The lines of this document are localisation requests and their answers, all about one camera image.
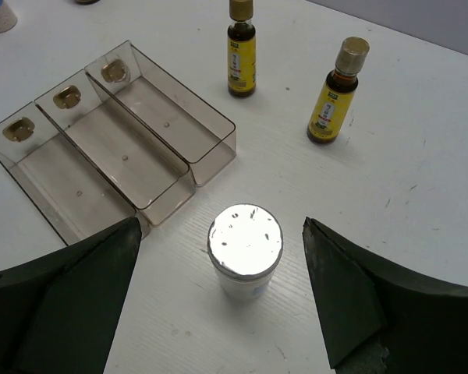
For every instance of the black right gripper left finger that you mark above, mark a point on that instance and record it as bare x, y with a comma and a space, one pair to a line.
59, 312

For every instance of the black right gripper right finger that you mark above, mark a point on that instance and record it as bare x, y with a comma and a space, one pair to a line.
379, 317

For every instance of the yellow-label oil bottle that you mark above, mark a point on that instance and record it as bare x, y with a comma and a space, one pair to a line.
338, 91
241, 49

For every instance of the clear three-tier organizer rack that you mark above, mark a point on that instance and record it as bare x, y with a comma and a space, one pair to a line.
119, 138

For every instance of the brown jar white red lid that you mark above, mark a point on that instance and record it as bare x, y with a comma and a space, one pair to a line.
86, 2

